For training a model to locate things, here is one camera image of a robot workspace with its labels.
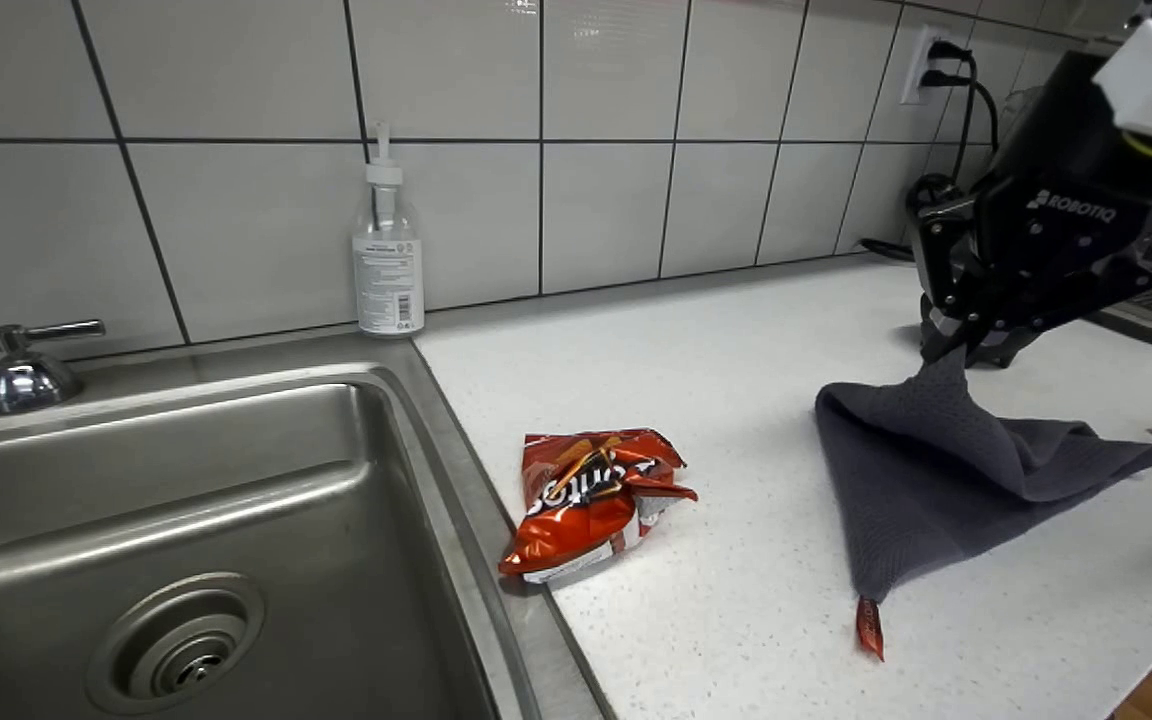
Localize white wall power outlet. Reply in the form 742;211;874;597
897;25;969;105

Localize chrome faucet handle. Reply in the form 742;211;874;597
0;318;107;418

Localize red chips bag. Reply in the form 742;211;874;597
493;426;704;594

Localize clear soap pump bottle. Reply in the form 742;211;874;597
348;130;429;339

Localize black power plug cable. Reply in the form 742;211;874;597
853;38;1008;264

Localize grey waffle towel red tag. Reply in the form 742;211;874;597
810;349;1152;663

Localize stainless steel sink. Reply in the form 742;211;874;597
0;333;621;720

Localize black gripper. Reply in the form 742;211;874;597
913;48;1152;370

